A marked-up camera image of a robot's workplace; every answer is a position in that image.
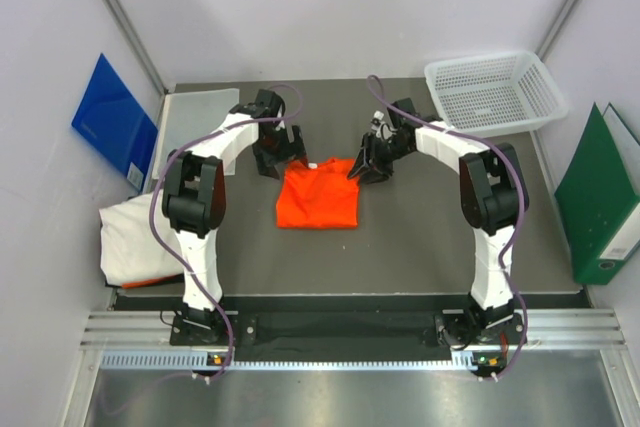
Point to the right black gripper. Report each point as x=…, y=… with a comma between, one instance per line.
x=369, y=150

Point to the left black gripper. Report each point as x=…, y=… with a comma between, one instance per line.
x=291, y=151

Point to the orange t-shirt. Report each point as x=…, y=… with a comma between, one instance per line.
x=318, y=196

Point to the white plastic basket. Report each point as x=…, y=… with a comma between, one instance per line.
x=495, y=94

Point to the white t-shirt stack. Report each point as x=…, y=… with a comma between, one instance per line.
x=130, y=254

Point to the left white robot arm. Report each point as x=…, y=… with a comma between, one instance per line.
x=194, y=202

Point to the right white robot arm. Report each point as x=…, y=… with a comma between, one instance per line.
x=492, y=198

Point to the translucent plastic sheet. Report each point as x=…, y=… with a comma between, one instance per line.
x=186, y=116

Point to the blue folder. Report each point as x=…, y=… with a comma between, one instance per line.
x=111, y=120

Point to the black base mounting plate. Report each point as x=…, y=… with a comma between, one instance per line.
x=301, y=331

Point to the green binder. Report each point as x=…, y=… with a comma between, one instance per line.
x=598, y=198

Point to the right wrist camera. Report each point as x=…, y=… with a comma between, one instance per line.
x=402, y=113

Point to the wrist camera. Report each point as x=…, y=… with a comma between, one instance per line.
x=402, y=113
x=269, y=104

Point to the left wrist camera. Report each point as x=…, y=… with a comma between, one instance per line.
x=269, y=104

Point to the aluminium rail frame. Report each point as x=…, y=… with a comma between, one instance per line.
x=354, y=369

